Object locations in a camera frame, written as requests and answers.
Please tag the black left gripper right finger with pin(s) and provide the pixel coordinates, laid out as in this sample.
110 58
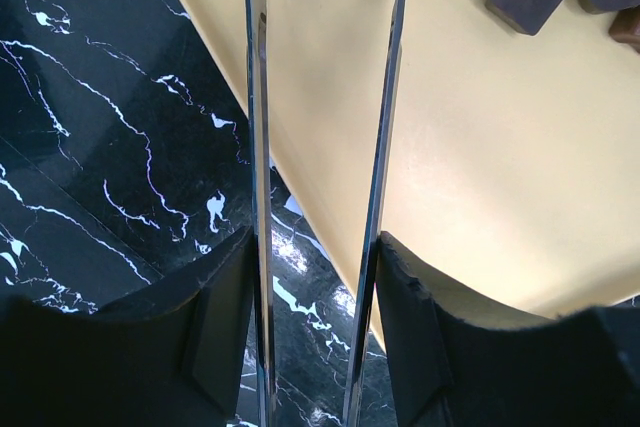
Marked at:
459 358

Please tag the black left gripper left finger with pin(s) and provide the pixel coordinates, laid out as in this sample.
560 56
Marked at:
169 354

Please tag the metal tongs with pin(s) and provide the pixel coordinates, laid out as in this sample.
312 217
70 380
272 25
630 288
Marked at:
258 116

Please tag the yellow plastic tray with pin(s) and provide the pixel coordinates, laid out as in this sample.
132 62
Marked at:
514 163

